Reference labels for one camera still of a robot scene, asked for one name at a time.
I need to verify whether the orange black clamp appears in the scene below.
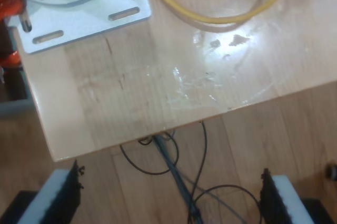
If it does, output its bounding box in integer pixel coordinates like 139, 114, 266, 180
0, 0, 27, 71

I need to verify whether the thin black cable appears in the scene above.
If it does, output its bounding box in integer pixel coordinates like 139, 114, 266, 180
120, 135, 180, 175
188, 121, 261, 224

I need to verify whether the grey metal frame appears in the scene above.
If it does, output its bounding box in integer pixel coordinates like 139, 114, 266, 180
0, 71, 34, 117

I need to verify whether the grey cable bundle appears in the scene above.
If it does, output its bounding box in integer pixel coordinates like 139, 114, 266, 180
152, 133, 203, 224

